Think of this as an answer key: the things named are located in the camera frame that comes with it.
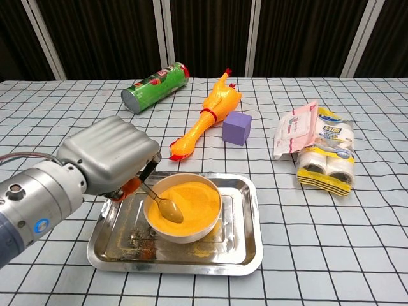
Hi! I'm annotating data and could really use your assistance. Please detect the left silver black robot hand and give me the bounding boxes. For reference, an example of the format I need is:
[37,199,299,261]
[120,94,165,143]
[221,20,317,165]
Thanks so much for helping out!
[56,115,163,202]

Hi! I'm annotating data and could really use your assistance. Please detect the small metal spoon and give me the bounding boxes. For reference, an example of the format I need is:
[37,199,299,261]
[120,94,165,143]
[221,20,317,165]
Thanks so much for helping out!
[140,181,185,224]

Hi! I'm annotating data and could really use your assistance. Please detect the yellow-orange powder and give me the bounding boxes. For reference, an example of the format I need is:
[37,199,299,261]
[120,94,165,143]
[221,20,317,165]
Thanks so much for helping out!
[148,182,221,237]

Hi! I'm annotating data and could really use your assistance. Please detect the white bowl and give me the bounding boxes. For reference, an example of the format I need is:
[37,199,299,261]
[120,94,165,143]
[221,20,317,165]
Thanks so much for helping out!
[143,173,222,245]

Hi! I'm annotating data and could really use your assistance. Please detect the rectangular metal tray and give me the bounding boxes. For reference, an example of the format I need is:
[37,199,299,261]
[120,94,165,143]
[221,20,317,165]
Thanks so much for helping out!
[87,171,264,275]

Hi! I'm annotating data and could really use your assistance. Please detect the green chips can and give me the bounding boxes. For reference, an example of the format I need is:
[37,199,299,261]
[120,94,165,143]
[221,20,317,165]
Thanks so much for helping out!
[120,62,191,115]

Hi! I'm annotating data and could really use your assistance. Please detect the dark folding screen white frames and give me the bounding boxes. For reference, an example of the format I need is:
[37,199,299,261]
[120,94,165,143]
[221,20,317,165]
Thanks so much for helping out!
[0,0,408,82]

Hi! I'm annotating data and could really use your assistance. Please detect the yellow rubber chicken toy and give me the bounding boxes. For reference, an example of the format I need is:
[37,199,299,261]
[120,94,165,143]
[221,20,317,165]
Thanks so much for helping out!
[168,68,242,161]

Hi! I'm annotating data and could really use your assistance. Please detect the purple foam cube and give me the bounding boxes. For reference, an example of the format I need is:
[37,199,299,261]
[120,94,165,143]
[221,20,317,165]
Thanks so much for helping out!
[222,111,253,147]

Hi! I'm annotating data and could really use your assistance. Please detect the pink wet wipes pack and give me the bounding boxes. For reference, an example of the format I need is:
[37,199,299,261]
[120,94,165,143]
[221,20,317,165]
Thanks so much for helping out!
[273,99,319,161]

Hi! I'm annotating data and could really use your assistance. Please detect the yellow white bag rolls pack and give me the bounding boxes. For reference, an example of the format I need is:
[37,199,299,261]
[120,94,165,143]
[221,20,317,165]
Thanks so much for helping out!
[295,106,356,198]

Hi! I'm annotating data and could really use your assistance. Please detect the blue checked tablecloth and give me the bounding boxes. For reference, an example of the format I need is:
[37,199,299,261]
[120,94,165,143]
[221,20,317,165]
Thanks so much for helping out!
[0,76,408,306]

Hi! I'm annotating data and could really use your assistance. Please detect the left arm wrist cable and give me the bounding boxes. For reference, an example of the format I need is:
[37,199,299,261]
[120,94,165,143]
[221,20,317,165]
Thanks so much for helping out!
[0,152,64,166]

